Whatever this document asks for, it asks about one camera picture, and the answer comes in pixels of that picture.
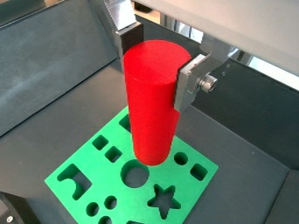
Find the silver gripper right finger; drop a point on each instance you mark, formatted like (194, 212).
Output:
(194, 77)

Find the green shape sorter board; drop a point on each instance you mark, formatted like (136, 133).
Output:
(108, 188)

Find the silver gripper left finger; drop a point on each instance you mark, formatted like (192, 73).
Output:
(128, 30)

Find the red cylinder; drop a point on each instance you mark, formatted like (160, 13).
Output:
(152, 66)

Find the black device corner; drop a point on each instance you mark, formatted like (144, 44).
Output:
(15, 210)

